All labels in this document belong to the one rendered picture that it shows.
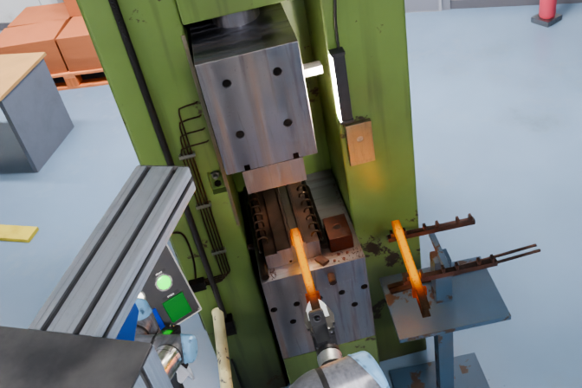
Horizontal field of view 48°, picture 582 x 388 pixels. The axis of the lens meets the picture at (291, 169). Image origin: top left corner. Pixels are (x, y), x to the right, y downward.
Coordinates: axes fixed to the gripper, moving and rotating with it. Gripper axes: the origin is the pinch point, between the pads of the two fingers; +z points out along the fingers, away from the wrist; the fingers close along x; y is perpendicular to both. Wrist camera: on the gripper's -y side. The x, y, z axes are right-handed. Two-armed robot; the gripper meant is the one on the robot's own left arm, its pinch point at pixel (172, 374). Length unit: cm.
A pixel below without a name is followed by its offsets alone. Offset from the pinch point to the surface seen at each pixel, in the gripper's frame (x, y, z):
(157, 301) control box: -9.7, -18.4, -11.5
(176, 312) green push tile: -4.5, -18.7, -6.5
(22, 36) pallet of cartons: -296, -331, 48
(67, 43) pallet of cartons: -249, -326, 53
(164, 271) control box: -8.1, -25.9, -17.8
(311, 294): 39.4, -29.4, -8.3
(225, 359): 1.6, -26.5, 29.6
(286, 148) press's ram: 31, -54, -48
